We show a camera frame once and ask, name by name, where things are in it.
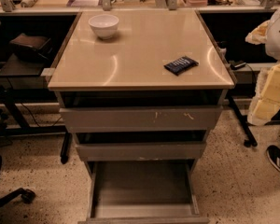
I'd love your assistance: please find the black box on shelf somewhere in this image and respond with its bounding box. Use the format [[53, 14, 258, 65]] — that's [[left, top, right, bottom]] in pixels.
[[9, 34, 52, 63]]

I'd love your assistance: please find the black small device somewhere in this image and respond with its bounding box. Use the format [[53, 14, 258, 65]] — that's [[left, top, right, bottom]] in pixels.
[[231, 61, 245, 70]]

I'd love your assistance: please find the grey middle drawer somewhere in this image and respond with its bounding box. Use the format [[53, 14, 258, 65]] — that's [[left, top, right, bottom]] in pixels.
[[76, 142, 206, 161]]

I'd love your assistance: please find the black table leg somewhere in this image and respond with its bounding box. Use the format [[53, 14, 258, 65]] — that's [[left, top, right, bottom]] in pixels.
[[227, 93, 258, 147]]

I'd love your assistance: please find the grey drawer cabinet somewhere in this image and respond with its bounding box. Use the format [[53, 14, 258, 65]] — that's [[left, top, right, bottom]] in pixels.
[[47, 8, 235, 224]]

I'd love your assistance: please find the grey top drawer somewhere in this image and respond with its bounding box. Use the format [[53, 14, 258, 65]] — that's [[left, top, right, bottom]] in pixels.
[[60, 105, 222, 133]]

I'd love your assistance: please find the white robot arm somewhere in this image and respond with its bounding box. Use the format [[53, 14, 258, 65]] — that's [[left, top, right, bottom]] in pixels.
[[245, 7, 280, 126]]

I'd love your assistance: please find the grey open bottom drawer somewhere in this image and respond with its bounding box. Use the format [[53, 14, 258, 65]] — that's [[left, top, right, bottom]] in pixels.
[[78, 161, 209, 224]]

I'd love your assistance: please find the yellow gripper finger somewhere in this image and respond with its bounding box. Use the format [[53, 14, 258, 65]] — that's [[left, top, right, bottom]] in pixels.
[[247, 63, 280, 126], [245, 21, 269, 45]]

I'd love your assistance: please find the white ceramic bowl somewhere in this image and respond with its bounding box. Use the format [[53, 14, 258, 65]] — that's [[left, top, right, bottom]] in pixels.
[[88, 14, 119, 39]]

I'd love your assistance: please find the blue rxbar blueberry wrapper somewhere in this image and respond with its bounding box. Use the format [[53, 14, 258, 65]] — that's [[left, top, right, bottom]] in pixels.
[[164, 56, 199, 76]]

